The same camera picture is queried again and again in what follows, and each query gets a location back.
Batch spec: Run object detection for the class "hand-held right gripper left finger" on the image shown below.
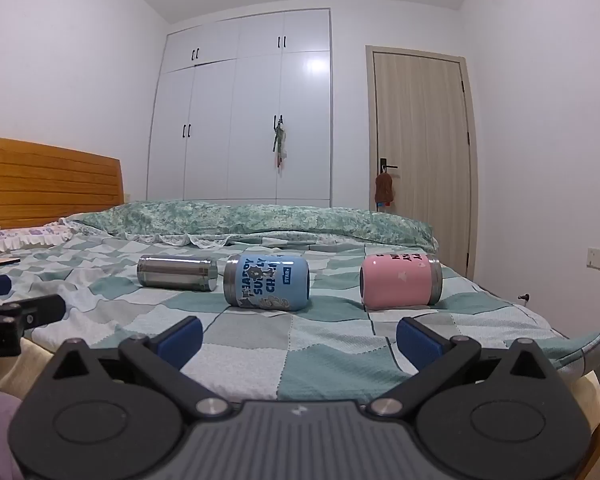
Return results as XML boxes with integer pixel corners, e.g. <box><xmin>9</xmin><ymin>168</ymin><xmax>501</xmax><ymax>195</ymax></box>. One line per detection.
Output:
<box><xmin>45</xmin><ymin>316</ymin><xmax>231</xmax><ymax>418</ymax></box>

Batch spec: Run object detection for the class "pink printed cup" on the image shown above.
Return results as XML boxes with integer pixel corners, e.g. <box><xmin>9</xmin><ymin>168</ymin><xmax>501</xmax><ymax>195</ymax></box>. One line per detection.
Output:
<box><xmin>359</xmin><ymin>253</ymin><xmax>444</xmax><ymax>311</ymax></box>

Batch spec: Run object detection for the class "cream mattress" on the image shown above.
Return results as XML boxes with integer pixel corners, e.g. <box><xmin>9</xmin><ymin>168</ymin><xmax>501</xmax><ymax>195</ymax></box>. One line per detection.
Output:
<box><xmin>19</xmin><ymin>334</ymin><xmax>123</xmax><ymax>362</ymax></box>

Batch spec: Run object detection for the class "silver steel cup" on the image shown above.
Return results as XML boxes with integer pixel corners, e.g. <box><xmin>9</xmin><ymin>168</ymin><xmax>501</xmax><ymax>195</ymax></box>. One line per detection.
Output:
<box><xmin>137</xmin><ymin>254</ymin><xmax>219</xmax><ymax>292</ymax></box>

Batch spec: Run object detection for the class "hanging keychain ornament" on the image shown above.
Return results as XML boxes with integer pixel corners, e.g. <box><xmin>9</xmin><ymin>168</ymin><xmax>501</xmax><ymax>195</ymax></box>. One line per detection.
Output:
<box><xmin>272</xmin><ymin>114</ymin><xmax>287</xmax><ymax>171</ymax></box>

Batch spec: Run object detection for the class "green floral duvet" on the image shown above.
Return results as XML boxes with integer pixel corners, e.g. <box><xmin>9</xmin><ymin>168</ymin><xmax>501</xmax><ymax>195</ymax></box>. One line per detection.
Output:
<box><xmin>62</xmin><ymin>199</ymin><xmax>440</xmax><ymax>253</ymax></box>

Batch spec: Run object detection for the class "floral ruffled pillow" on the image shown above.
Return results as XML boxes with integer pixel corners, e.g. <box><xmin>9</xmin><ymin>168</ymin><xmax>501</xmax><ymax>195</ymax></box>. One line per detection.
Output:
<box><xmin>0</xmin><ymin>220</ymin><xmax>88</xmax><ymax>256</ymax></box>

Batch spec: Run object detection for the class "blue printed cup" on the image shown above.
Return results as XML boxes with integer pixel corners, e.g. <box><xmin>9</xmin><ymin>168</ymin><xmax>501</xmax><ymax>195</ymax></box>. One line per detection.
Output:
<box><xmin>223</xmin><ymin>253</ymin><xmax>311</xmax><ymax>310</ymax></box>

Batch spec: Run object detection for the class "white wardrobe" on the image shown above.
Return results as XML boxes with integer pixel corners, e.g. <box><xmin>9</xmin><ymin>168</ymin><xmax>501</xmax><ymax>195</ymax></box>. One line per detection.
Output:
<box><xmin>146</xmin><ymin>7</ymin><xmax>332</xmax><ymax>207</ymax></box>

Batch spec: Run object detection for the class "beige wooden door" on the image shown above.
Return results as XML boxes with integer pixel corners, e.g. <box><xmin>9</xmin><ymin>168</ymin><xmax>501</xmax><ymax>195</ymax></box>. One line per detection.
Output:
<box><xmin>365</xmin><ymin>45</ymin><xmax>479</xmax><ymax>281</ymax></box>

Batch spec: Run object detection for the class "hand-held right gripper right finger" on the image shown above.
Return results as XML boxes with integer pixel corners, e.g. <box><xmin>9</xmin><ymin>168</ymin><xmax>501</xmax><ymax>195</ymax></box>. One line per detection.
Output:
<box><xmin>367</xmin><ymin>316</ymin><xmax>561</xmax><ymax>418</ymax></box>

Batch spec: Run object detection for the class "wooden headboard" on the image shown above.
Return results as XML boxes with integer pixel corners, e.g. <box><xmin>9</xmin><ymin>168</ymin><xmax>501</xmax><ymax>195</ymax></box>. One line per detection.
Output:
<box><xmin>0</xmin><ymin>135</ymin><xmax>125</xmax><ymax>231</ymax></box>

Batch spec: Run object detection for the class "brown hanging cloth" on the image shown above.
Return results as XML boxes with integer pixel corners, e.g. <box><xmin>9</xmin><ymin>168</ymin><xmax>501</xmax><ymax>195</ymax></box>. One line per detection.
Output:
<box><xmin>374</xmin><ymin>170</ymin><xmax>395</xmax><ymax>203</ymax></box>

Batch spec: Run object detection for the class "green checkered bed sheet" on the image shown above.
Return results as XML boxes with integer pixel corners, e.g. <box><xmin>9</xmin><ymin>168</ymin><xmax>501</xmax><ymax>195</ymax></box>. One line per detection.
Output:
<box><xmin>0</xmin><ymin>232</ymin><xmax>600</xmax><ymax>405</ymax></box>

